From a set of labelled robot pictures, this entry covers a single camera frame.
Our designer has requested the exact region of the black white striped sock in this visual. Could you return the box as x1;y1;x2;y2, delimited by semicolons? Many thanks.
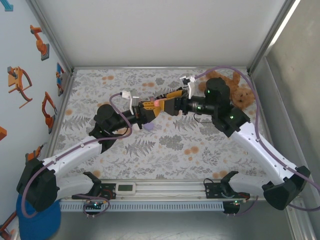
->
152;86;185;100

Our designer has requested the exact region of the brown teddy bear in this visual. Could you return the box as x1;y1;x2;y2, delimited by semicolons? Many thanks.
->
198;70;258;111

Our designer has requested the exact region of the floral table cloth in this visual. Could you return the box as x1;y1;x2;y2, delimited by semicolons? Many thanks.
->
51;68;278;181

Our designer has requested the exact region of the blue orange machine sticker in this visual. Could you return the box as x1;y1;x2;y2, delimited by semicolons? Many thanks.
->
55;62;66;97

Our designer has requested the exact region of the white digital timer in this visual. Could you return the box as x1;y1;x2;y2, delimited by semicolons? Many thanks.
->
115;182;137;195

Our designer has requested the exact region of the green-lit circuit board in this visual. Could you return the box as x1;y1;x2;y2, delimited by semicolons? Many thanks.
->
84;200;104;209
223;198;245;215

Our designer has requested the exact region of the orange grey gripper sticker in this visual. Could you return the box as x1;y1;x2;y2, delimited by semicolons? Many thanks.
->
6;66;34;109

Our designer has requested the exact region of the blue cap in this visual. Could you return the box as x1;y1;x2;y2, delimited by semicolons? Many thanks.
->
16;193;62;240

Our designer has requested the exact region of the aluminium frame cross bar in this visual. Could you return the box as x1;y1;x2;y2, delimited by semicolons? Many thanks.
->
72;65;251;71

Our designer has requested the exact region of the aluminium frame side rail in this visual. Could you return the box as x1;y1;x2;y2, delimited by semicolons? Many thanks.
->
41;71;76;171
249;71;311;240

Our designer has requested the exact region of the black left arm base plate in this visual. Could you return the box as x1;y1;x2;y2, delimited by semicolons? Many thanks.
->
71;182;117;201

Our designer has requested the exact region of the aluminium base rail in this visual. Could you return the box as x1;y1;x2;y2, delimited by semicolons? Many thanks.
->
59;179;251;202

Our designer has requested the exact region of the aluminium frame post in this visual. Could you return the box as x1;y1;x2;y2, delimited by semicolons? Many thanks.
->
247;0;297;73
26;0;75;75

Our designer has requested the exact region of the white slotted cable duct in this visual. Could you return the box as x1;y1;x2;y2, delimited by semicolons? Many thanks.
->
59;201;225;213

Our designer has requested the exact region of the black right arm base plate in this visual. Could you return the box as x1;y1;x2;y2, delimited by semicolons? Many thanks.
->
204;177;251;201

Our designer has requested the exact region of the orange grey frame sticker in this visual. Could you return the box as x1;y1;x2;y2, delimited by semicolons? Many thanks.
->
0;211;18;240

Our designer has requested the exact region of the blue wall sticker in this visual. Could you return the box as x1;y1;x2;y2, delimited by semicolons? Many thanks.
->
0;0;15;13

